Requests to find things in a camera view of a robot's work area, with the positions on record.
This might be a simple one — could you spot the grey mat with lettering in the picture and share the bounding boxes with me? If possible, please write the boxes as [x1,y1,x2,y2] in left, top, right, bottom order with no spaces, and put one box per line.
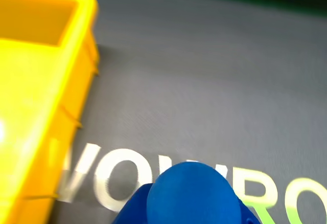
[52,0,327,224]

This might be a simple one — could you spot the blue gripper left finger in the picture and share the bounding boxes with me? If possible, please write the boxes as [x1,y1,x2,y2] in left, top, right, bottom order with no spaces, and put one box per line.
[110,183,157,224]

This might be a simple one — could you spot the blue ball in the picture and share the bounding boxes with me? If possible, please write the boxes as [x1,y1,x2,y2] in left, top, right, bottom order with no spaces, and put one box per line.
[146,161,242,224]

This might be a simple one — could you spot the yellow plastic bin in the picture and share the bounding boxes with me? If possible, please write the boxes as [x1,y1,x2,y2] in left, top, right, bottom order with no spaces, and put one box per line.
[0,0,100,224]

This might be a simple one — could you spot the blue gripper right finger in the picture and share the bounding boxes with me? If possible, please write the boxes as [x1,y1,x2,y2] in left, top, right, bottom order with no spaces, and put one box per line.
[237,198,260,224]

